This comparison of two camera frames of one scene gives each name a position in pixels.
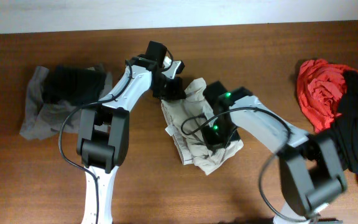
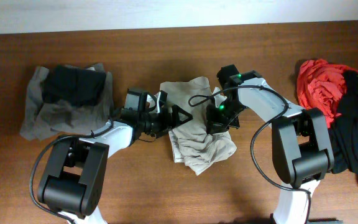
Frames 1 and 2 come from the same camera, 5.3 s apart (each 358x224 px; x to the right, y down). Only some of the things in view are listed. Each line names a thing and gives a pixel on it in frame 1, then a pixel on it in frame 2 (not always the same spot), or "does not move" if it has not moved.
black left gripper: x=174 y=92 → x=167 y=123
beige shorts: x=188 y=115 does not move
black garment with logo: x=354 y=130 does not move
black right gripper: x=212 y=141 → x=214 y=124
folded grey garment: x=45 y=118 does not move
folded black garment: x=73 y=85 does not move
